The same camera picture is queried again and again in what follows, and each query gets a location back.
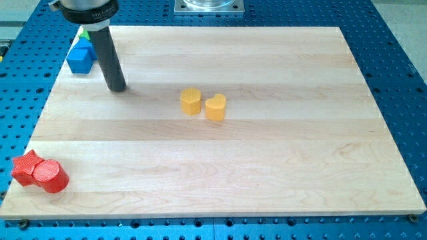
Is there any red cylinder block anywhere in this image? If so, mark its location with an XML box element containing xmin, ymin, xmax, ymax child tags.
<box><xmin>33</xmin><ymin>159</ymin><xmax>69</xmax><ymax>193</ymax></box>

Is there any yellow pentagon block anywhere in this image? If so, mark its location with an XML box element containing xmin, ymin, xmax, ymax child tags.
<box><xmin>180</xmin><ymin>87</ymin><xmax>201</xmax><ymax>115</ymax></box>

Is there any red star block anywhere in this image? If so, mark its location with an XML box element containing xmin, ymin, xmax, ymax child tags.
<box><xmin>11</xmin><ymin>150</ymin><xmax>44</xmax><ymax>187</ymax></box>

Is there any right board clamp screw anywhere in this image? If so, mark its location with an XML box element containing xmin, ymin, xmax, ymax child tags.
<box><xmin>408</xmin><ymin>214</ymin><xmax>418</xmax><ymax>223</ymax></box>

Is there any blue cube block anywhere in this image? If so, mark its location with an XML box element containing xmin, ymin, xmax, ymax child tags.
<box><xmin>66</xmin><ymin>49</ymin><xmax>93</xmax><ymax>74</ymax></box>

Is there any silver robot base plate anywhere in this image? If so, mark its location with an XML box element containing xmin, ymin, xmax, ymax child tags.
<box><xmin>174</xmin><ymin>0</ymin><xmax>245</xmax><ymax>13</ymax></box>

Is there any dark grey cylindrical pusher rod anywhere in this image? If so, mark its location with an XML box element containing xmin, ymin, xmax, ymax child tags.
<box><xmin>88</xmin><ymin>27</ymin><xmax>126</xmax><ymax>92</ymax></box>

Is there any light wooden board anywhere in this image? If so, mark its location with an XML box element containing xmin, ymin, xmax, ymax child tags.
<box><xmin>1</xmin><ymin>26</ymin><xmax>426</xmax><ymax>219</ymax></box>

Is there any green block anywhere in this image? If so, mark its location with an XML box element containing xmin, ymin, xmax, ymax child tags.
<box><xmin>79</xmin><ymin>29</ymin><xmax>91</xmax><ymax>41</ymax></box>

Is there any board clamp screw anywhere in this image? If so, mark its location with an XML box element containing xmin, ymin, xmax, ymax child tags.
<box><xmin>17</xmin><ymin>219</ymin><xmax>29</xmax><ymax>230</ymax></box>
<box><xmin>408</xmin><ymin>214</ymin><xmax>418</xmax><ymax>223</ymax></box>

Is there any left board clamp screw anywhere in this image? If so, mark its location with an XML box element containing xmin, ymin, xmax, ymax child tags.
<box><xmin>17</xmin><ymin>219</ymin><xmax>29</xmax><ymax>230</ymax></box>

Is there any silver black robot arm flange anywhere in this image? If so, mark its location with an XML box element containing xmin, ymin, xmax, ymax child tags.
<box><xmin>49</xmin><ymin>0</ymin><xmax>119</xmax><ymax>31</ymax></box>

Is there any yellow heart block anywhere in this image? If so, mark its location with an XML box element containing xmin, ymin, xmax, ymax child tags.
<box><xmin>205</xmin><ymin>93</ymin><xmax>227</xmax><ymax>121</ymax></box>

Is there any blue triangular block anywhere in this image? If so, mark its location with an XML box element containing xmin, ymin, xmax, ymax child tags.
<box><xmin>73</xmin><ymin>37</ymin><xmax>97</xmax><ymax>61</ymax></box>

